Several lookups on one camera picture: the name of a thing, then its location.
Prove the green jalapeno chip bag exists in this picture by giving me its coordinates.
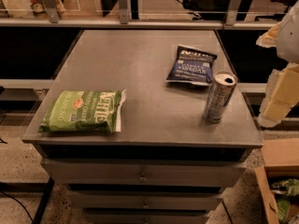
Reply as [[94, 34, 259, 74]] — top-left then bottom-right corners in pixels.
[[38, 91, 126, 133]]

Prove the cardboard box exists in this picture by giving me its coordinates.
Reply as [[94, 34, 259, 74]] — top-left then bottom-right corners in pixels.
[[255, 138, 299, 224]]

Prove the blue vinegar chip bag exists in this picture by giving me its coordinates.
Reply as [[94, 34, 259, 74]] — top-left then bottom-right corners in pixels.
[[166, 45, 218, 86]]

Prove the wooden shelf with metal brackets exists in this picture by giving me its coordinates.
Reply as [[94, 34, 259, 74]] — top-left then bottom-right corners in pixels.
[[0, 0, 299, 30]]

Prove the black floor cable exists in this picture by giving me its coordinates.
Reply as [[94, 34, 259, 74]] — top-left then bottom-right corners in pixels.
[[0, 189, 36, 224]]

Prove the silver redbull can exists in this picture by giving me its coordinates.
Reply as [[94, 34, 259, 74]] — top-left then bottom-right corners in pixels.
[[203, 72, 237, 123]]

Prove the grey drawer cabinet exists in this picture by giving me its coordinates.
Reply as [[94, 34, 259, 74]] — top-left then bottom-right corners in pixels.
[[22, 30, 262, 224]]

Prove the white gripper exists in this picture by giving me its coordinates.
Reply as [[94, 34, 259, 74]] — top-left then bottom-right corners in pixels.
[[256, 1, 299, 128]]

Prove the green bag in box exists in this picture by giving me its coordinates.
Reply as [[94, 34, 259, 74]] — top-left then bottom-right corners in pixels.
[[270, 178, 299, 224]]

